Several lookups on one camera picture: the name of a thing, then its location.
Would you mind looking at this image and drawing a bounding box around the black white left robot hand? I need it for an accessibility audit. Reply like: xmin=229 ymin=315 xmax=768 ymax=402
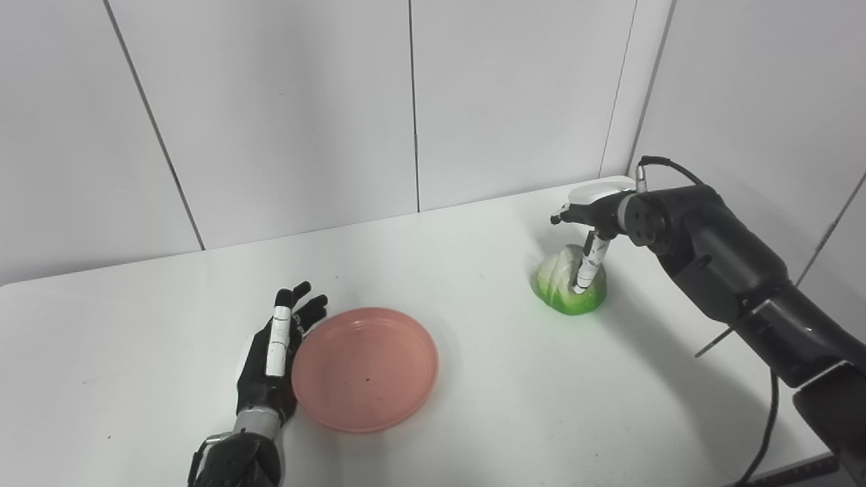
xmin=235 ymin=281 xmax=329 ymax=428

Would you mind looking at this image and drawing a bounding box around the green white toy cabbage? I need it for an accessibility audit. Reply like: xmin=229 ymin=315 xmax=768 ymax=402
xmin=531 ymin=243 xmax=608 ymax=317

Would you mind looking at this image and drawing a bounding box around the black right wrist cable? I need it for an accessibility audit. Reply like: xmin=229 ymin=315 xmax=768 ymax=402
xmin=637 ymin=155 xmax=781 ymax=487

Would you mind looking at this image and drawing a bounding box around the pink round plate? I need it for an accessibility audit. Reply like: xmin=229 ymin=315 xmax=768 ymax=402
xmin=292 ymin=307 xmax=440 ymax=434

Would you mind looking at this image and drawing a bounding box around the black edge strip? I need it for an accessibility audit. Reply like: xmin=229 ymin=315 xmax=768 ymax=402
xmin=743 ymin=453 xmax=841 ymax=487

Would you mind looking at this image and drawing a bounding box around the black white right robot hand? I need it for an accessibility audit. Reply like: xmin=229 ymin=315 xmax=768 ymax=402
xmin=549 ymin=175 xmax=637 ymax=296

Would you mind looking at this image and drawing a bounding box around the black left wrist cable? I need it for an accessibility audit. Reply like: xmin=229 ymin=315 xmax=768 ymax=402
xmin=187 ymin=434 xmax=225 ymax=487

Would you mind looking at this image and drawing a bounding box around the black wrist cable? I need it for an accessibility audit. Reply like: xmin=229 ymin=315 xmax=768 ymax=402
xmin=187 ymin=434 xmax=225 ymax=487
xmin=637 ymin=155 xmax=781 ymax=487

